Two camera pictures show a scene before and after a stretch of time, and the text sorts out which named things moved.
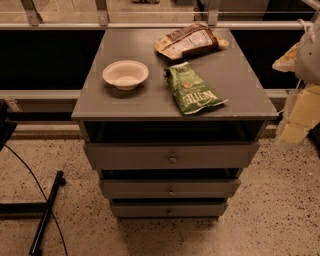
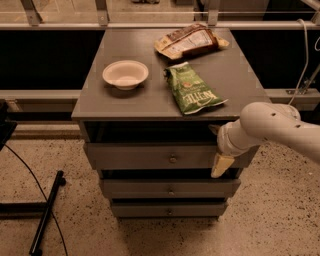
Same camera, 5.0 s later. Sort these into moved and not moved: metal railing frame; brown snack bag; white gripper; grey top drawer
Moved: white gripper
Not moved: brown snack bag; metal railing frame; grey top drawer
